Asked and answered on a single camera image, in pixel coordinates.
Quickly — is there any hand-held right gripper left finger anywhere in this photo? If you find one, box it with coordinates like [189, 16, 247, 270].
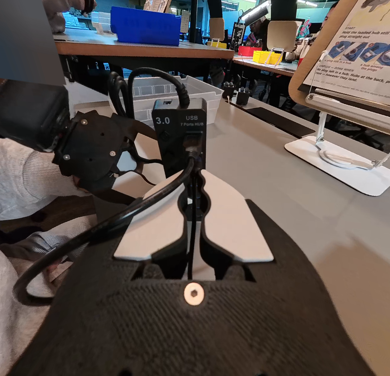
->
[114, 170, 188, 261]

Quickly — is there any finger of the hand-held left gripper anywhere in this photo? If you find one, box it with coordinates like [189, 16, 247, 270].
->
[112, 170, 159, 200]
[133, 131, 166, 163]

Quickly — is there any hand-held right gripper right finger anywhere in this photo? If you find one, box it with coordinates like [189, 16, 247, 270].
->
[198, 169, 274, 263]

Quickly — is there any thin black USB cable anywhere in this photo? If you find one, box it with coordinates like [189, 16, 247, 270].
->
[186, 155, 203, 280]

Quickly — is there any black USB hub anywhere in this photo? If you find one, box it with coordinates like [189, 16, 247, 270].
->
[151, 98, 208, 221]

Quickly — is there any thick black USB cable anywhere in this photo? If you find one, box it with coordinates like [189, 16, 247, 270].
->
[13, 131, 204, 306]

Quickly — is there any person's left forearm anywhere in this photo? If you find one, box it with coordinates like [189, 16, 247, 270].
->
[0, 138, 92, 221]

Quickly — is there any clear plastic bin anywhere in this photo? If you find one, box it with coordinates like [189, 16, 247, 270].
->
[108, 75, 224, 129]

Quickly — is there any wooden table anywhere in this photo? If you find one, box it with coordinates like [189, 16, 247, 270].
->
[233, 54, 305, 108]
[53, 28, 235, 88]

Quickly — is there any white document stand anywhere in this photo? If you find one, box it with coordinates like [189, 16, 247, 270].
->
[285, 0, 390, 196]

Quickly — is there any blue plastic bin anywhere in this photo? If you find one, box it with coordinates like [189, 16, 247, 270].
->
[110, 6, 182, 46]

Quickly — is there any tan board stand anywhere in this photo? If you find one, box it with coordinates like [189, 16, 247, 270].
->
[209, 17, 226, 41]
[266, 20, 298, 66]

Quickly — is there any red plastic bin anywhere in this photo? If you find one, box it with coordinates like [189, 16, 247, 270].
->
[238, 45, 263, 57]

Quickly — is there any black white tag poster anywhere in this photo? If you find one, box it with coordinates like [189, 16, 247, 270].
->
[231, 22, 246, 45]

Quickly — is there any white strip lamp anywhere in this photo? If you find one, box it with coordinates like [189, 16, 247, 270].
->
[238, 0, 271, 26]

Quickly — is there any person's grey sweatshirt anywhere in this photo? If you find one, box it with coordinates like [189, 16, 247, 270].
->
[0, 214, 101, 376]

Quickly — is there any instruction sheet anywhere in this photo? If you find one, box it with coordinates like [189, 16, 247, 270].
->
[303, 0, 390, 99]

